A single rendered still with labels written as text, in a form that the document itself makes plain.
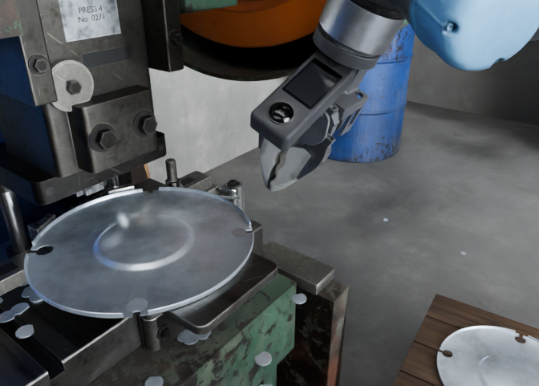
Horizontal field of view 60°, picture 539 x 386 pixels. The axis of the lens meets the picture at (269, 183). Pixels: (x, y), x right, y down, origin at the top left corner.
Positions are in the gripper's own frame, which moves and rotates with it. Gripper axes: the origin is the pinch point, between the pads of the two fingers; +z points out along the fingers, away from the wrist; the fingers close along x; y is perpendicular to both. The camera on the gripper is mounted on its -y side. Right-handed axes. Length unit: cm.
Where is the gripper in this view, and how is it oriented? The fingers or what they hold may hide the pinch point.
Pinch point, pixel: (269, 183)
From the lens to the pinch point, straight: 58.7
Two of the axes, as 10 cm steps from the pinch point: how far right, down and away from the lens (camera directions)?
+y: 5.8, -3.7, 7.2
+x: -7.4, -6.2, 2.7
